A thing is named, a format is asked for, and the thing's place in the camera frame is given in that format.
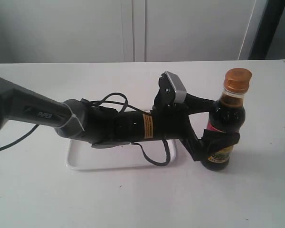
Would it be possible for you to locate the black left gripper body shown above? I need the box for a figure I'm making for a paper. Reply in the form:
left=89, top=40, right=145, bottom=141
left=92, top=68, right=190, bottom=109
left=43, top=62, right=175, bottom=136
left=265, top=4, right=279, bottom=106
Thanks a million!
left=150, top=94, right=205, bottom=162

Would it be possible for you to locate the soy sauce bottle orange cap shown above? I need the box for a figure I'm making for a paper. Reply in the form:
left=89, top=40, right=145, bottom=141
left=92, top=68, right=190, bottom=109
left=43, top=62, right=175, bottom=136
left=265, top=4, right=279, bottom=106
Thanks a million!
left=200, top=68, right=253, bottom=171

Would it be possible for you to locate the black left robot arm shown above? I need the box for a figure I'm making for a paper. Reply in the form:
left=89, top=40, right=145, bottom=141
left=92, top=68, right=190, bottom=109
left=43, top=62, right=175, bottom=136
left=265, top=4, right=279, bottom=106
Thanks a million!
left=0, top=72, right=214, bottom=161

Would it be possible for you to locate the white plastic tray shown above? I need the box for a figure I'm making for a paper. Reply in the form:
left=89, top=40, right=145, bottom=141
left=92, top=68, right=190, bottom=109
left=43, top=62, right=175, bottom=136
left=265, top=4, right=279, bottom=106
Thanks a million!
left=66, top=109, right=181, bottom=171

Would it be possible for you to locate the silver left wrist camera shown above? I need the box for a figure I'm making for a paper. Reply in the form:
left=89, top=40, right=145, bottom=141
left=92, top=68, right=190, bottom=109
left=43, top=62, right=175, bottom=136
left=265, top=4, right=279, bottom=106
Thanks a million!
left=159, top=71, right=187, bottom=105

